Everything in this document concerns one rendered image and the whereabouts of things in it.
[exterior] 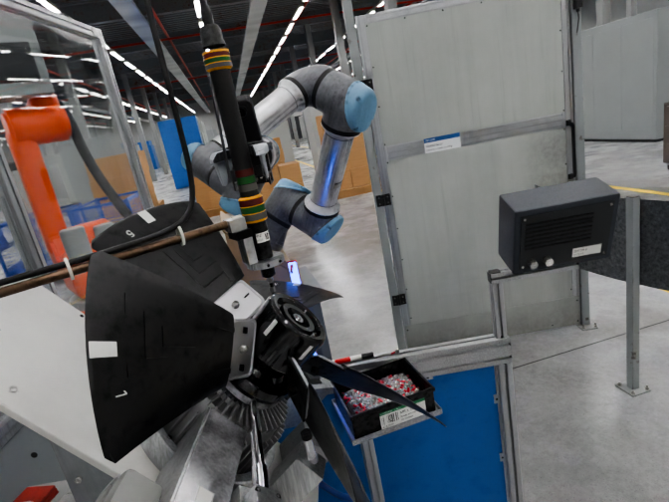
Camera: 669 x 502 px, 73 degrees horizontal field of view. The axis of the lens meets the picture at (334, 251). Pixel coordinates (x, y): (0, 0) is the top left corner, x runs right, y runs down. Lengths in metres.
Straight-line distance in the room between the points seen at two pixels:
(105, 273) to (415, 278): 2.37
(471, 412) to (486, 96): 1.78
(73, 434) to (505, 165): 2.46
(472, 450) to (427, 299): 1.45
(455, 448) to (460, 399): 0.17
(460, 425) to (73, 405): 1.07
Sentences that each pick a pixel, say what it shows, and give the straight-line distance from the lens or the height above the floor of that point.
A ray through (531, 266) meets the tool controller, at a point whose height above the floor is 1.07.
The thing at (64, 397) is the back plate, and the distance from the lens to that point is 0.82.
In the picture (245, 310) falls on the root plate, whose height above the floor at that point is 1.24.
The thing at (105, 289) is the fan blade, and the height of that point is 1.40.
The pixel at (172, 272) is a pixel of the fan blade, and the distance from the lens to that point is 0.84.
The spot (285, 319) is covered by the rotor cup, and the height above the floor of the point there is 1.24.
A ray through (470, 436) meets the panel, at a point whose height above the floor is 0.54.
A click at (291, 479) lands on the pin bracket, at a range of 0.89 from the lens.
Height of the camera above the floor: 1.53
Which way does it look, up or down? 16 degrees down
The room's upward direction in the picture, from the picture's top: 11 degrees counter-clockwise
